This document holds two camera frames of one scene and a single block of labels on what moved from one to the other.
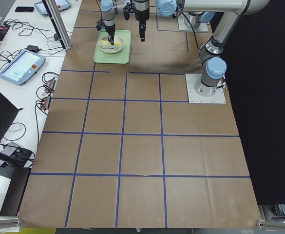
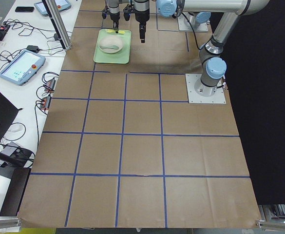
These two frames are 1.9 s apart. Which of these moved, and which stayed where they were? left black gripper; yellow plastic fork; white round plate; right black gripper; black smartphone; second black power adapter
Moved: right black gripper; yellow plastic fork
Stayed: white round plate; second black power adapter; left black gripper; black smartphone
